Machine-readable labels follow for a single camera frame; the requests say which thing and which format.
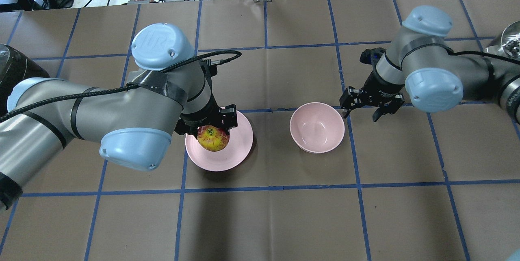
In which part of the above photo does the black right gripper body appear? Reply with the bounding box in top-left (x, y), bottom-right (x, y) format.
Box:
top-left (340, 47), bottom-right (405, 111)

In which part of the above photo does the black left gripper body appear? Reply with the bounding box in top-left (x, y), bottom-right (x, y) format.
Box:
top-left (175, 60), bottom-right (224, 135)

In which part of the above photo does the red yellow apple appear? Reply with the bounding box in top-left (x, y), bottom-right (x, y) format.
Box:
top-left (197, 125), bottom-right (230, 152)

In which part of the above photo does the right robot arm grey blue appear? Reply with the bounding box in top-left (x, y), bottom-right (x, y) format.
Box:
top-left (339, 5), bottom-right (520, 122)

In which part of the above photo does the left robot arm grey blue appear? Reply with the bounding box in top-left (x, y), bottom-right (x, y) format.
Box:
top-left (0, 23), bottom-right (241, 211)

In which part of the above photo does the pink plate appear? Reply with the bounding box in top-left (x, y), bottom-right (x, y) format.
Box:
top-left (184, 111), bottom-right (254, 172)

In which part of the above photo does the pink bowl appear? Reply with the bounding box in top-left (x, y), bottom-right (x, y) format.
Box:
top-left (289, 102), bottom-right (345, 154)

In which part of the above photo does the dark grey rice cooker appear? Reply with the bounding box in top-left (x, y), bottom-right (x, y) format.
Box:
top-left (0, 43), bottom-right (50, 116)

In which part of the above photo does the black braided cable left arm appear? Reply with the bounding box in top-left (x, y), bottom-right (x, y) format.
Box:
top-left (0, 50), bottom-right (243, 123)

